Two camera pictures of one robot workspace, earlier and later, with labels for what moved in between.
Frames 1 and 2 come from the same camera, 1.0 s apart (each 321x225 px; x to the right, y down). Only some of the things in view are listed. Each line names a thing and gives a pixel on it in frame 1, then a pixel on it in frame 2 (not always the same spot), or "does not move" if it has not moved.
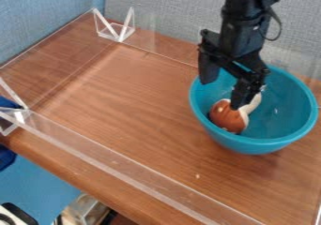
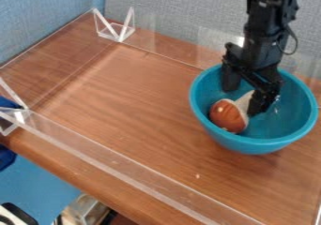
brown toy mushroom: (231, 119) does not move
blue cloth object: (8, 155) does not move
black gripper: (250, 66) -> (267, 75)
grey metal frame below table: (86, 211) does not move
